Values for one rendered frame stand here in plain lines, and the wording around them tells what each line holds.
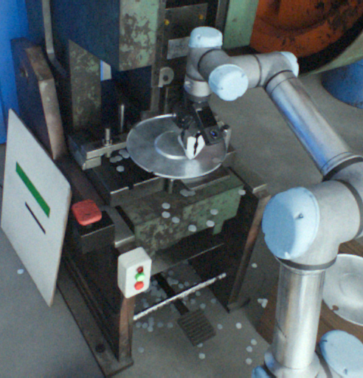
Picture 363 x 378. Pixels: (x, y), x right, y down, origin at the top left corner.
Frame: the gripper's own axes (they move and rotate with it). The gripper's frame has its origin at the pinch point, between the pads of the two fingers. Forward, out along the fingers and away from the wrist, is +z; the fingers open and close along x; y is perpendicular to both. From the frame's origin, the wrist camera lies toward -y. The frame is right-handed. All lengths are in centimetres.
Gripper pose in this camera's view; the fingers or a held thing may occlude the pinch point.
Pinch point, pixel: (192, 156)
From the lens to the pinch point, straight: 129.9
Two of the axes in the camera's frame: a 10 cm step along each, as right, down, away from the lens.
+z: -1.1, 7.3, 6.7
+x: -8.4, 3.0, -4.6
